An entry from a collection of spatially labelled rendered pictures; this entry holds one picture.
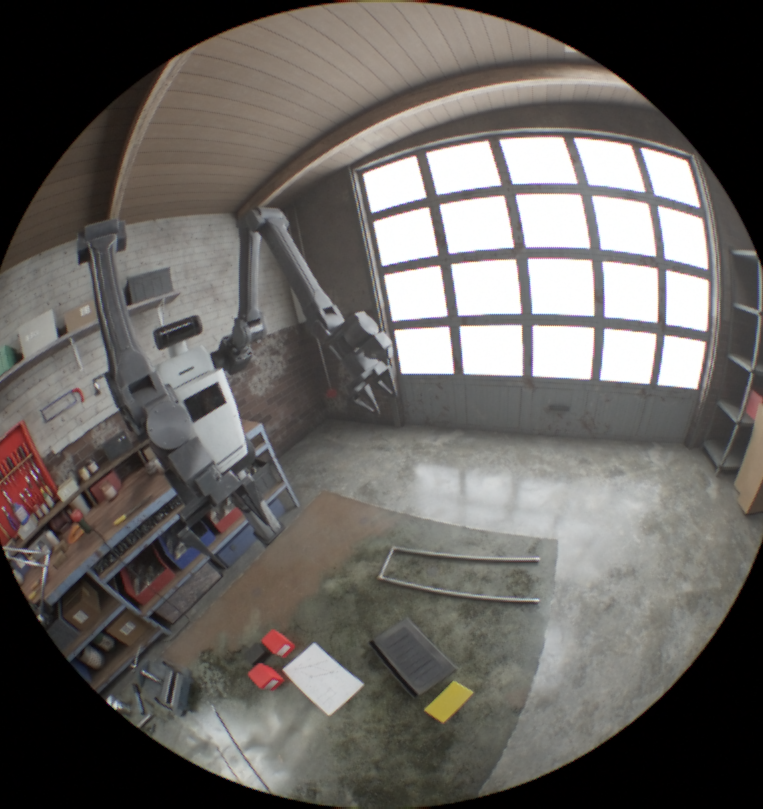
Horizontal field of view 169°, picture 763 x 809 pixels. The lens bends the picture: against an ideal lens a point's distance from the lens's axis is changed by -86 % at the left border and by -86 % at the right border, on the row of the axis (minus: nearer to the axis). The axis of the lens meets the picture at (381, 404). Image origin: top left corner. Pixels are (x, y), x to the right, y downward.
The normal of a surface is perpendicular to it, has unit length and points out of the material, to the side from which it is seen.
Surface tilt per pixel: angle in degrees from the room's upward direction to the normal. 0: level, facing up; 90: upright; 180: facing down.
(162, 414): 60
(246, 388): 90
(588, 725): 0
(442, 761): 0
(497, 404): 90
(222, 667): 0
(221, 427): 90
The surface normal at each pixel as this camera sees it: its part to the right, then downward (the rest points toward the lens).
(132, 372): 0.74, -0.28
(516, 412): -0.47, 0.45
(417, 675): -0.18, -0.89
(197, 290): 0.87, 0.06
